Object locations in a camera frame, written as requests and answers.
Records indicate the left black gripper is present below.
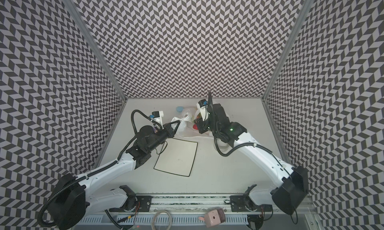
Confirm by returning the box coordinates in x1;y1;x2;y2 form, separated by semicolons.
146;120;181;153

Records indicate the white plastic bag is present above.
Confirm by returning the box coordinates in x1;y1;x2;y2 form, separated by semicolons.
172;107;212;138

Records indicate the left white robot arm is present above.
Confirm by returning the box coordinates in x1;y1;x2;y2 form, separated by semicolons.
37;116;181;230

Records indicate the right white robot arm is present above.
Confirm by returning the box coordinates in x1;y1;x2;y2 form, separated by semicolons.
194;93;309;216

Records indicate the light blue oval case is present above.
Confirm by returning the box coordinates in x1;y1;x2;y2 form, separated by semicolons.
176;106;184;112

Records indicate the clear tape roll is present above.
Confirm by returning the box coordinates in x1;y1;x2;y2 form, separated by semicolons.
217;139;232;153

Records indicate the white square plate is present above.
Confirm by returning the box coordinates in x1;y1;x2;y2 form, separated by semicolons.
154;139;198;177

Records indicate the pink box device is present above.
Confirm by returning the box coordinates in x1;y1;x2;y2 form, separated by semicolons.
198;208;226;228

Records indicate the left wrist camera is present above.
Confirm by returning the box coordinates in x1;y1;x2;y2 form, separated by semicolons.
150;111;164;127

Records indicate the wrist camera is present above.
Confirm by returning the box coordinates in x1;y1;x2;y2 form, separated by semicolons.
197;99;209;121
150;111;164;127

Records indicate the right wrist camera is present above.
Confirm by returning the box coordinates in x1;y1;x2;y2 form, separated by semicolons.
197;99;209;121

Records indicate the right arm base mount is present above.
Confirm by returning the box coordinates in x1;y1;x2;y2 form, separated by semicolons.
225;185;273;213

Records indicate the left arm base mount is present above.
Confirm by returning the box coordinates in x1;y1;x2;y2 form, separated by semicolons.
109;185;153;213

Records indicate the grey cable loop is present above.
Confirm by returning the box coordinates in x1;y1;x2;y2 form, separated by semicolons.
151;209;172;230

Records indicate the aluminium front rail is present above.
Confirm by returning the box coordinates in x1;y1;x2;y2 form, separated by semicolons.
71;193;316;216

